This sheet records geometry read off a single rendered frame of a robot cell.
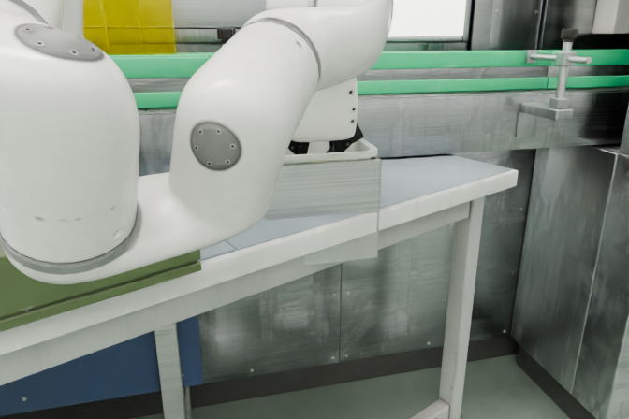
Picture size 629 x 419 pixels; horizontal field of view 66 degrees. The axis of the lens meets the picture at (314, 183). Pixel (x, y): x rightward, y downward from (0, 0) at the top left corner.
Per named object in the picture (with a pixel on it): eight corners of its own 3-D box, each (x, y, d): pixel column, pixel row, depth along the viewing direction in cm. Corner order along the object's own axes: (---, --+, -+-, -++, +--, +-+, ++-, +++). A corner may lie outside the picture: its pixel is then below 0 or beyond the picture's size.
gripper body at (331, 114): (352, 54, 71) (344, 124, 77) (284, 55, 68) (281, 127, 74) (370, 71, 65) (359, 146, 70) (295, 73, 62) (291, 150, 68)
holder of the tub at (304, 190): (330, 164, 97) (331, 125, 95) (379, 210, 72) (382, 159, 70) (245, 169, 94) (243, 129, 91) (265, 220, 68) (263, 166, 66)
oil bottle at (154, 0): (180, 97, 95) (170, -20, 89) (179, 101, 90) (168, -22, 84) (150, 98, 94) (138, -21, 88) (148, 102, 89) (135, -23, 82)
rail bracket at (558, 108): (528, 134, 108) (542, 29, 102) (584, 151, 93) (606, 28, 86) (509, 135, 107) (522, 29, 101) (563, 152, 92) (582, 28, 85)
